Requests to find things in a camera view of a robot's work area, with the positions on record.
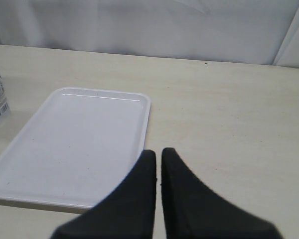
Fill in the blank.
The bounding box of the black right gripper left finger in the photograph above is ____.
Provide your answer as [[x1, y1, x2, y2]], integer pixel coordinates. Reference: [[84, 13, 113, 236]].
[[51, 150, 156, 239]]

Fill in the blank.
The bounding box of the white rectangular plastic tray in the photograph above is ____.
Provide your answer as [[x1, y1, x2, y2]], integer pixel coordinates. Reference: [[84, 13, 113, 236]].
[[0, 87, 151, 210]]

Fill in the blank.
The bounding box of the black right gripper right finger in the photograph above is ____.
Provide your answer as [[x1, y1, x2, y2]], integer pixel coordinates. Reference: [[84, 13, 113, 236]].
[[161, 148, 283, 239]]

